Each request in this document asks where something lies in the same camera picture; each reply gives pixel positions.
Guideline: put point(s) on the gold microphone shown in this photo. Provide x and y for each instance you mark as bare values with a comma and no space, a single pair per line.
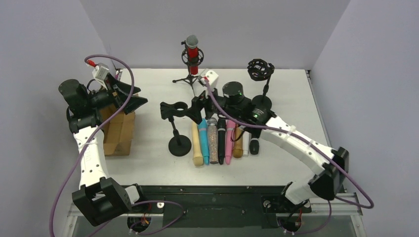
238,143

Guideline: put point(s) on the aluminium frame rail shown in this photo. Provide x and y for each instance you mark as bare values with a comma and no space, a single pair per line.
316,207

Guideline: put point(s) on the cream microphone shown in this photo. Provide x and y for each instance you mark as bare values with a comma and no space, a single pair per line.
198,159

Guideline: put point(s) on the brown cardboard box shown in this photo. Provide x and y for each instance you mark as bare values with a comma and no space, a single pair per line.
118,134

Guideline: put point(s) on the silver glitter microphone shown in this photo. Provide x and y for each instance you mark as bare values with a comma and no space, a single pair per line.
212,140

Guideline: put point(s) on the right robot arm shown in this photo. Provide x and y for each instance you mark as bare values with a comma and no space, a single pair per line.
328,166

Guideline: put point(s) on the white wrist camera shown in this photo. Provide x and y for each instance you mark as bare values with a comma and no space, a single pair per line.
99,72
208,78

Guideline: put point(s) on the red glitter microphone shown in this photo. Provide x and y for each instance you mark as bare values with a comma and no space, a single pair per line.
192,53

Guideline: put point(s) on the pink microphone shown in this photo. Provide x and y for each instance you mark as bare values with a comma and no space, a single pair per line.
229,140

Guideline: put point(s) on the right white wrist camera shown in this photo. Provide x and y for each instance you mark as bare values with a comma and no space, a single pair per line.
208,78

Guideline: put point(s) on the white microphone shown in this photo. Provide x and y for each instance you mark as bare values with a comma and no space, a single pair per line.
246,143

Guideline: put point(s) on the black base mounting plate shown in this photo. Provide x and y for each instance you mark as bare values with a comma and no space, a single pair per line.
247,196

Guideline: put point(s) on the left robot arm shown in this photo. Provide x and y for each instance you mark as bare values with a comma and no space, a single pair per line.
100,198

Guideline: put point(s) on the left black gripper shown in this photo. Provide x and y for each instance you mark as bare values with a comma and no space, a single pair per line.
115,94

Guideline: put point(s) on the black microphone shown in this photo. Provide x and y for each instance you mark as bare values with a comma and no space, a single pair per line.
221,130
254,146

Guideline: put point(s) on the black tripod shock-mount stand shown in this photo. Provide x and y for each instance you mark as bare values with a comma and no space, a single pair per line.
189,79

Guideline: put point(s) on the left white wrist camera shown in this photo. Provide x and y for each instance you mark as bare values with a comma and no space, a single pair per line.
99,72

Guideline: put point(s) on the blue microphone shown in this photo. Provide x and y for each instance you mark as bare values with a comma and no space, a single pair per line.
203,136

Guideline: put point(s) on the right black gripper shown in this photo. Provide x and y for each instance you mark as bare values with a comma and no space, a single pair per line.
203,102

